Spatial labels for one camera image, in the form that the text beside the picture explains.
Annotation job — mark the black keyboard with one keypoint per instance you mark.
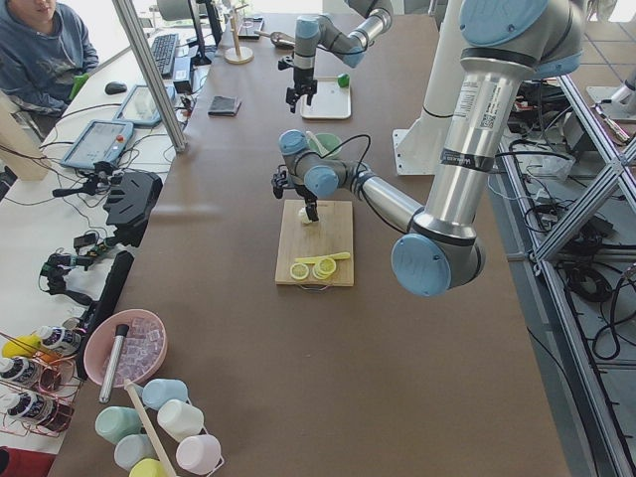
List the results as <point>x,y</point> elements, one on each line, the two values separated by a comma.
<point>163,50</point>

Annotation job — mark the wooden cutting board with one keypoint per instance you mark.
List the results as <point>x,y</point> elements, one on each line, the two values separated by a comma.
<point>333,233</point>

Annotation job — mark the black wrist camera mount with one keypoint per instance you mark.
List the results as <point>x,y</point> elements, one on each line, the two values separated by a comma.
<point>280,183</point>

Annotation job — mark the blue teach pendant near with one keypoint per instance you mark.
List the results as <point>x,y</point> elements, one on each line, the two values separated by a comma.
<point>100,141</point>

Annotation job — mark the yellow plastic cup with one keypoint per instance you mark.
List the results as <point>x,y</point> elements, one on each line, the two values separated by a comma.
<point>147,467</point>

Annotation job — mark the blue plastic cup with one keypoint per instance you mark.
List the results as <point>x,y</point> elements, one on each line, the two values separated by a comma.
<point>158,391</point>

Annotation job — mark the white ceramic soup spoon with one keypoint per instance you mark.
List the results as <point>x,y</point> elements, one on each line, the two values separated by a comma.
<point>318,146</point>

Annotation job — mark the blue teach pendant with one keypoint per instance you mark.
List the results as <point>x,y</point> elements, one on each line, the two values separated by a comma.
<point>139,108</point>
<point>100,141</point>

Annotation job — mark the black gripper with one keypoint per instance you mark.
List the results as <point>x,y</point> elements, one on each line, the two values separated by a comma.
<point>301,79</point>
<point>310,203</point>

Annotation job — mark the mint green bowl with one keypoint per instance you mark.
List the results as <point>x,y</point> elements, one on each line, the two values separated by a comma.
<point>331,142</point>

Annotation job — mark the green lime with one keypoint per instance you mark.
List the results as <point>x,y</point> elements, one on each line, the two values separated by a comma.
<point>343,80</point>

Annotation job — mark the cream rabbit serving tray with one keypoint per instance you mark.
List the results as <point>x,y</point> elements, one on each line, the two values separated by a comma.
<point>331,101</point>

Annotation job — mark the green plastic cup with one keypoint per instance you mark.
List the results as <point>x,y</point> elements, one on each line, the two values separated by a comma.
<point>116,422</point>

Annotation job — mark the wooden mug tree stand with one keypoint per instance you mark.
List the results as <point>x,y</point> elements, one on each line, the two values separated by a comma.
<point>237,54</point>

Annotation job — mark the steel muddler rod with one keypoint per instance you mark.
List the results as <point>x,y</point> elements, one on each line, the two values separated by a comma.
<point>121,332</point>

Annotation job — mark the grey folded cloth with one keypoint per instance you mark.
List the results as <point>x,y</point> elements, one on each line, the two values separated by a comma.
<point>224,106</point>

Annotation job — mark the yellow plastic knife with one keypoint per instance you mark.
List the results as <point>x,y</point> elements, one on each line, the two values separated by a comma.
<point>315,259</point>

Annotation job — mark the stacked lemon slices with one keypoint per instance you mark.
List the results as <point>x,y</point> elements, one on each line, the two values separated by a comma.
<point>324,269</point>

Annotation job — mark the aluminium frame post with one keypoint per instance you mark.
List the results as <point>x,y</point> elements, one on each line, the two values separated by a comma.
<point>127,16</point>

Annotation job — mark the seated person in hoodie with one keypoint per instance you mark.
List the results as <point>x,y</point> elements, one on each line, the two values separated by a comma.
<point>45,46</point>

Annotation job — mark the white plastic cup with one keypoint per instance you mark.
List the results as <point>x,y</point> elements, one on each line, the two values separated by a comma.
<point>180,419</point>

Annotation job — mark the black computer mouse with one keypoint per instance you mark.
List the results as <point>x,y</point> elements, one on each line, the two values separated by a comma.
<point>115,87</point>

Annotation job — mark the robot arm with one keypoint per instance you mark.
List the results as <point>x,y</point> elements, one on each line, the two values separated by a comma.
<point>314,31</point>
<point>503,43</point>

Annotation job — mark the metal scoop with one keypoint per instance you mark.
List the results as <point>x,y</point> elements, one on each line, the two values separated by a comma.
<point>278,39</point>

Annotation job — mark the pink plastic cup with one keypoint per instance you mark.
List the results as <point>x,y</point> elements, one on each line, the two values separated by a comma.
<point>199,454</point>

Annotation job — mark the pink bowl with ice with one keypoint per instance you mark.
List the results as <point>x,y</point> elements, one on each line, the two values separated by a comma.
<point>143,352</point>

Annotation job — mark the white steamed bun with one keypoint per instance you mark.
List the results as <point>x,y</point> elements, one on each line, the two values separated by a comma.
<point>303,217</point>

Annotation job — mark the single lemon slice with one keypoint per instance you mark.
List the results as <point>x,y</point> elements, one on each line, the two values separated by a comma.
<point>299,271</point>

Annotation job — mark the blue teach pendant far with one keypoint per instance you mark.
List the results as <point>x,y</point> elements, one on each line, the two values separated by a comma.
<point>139,108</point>

